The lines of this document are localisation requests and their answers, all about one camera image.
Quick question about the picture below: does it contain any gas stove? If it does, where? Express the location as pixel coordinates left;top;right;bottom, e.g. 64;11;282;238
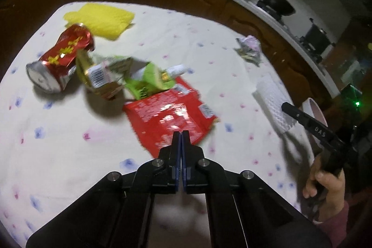
256;0;324;61

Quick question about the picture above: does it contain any red snack packet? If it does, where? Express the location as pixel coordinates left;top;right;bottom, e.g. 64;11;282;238
123;76;220;158

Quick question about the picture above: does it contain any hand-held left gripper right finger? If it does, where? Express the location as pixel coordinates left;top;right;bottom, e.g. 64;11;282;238
181;130;332;248

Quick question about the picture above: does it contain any pink trash bin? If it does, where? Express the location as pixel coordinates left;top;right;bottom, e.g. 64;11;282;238
302;97;329;150

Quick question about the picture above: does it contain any person's right hand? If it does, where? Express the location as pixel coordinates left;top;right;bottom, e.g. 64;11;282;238
302;153;346;221

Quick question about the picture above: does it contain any black cooking pot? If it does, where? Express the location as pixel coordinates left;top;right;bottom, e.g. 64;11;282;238
299;18;335;52

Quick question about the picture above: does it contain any yellow cloth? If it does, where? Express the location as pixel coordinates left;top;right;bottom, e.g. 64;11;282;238
64;2;136;41

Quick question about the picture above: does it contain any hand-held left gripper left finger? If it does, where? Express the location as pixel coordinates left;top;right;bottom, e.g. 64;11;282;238
26;131;182;248

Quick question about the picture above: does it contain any person's right forearm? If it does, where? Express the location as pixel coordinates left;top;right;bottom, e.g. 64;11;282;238
312;202;349;248

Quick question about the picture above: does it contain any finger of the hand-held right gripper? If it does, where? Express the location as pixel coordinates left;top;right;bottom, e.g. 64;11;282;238
281;102;347;151

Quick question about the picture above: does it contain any white foam sheet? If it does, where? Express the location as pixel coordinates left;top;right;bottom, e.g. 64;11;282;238
252;74;295;134

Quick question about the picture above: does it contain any gold snack wrapper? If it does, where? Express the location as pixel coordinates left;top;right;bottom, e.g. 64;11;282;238
76;49;134;101

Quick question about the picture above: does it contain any crushed red drink can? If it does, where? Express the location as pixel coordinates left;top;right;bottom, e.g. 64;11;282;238
26;24;96;93

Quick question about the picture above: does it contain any green snack wrapper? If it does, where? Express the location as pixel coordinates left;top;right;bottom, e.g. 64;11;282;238
123;62;194;100

